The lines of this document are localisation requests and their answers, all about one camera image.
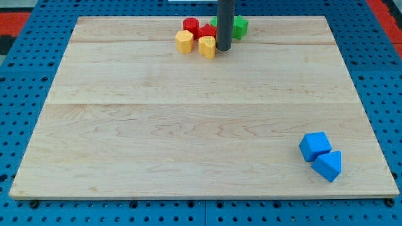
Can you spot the blue cube block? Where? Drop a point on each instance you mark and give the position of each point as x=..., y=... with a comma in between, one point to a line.
x=314, y=144

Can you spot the yellow heart block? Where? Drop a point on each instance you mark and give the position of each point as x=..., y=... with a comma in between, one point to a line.
x=206, y=46

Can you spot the light wooden board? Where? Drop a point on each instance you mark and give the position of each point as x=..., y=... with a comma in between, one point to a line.
x=128, y=117

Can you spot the yellow hexagon block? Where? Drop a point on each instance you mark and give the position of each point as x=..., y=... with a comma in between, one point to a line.
x=184, y=41

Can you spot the red star block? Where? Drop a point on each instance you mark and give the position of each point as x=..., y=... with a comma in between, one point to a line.
x=206, y=30

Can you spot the red cylinder block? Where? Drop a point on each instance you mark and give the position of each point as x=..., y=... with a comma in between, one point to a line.
x=191, y=24

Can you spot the green block behind rod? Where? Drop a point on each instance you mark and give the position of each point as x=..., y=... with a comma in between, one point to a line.
x=213, y=21

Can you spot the green star block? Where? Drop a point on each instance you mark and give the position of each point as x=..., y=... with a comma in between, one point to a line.
x=240, y=27

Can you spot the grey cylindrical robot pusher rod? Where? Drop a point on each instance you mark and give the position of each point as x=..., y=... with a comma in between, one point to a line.
x=225, y=17

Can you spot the blue triangular prism block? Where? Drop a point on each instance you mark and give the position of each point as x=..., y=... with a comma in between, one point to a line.
x=328, y=165

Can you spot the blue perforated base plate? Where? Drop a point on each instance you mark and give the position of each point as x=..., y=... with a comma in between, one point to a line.
x=31, y=64

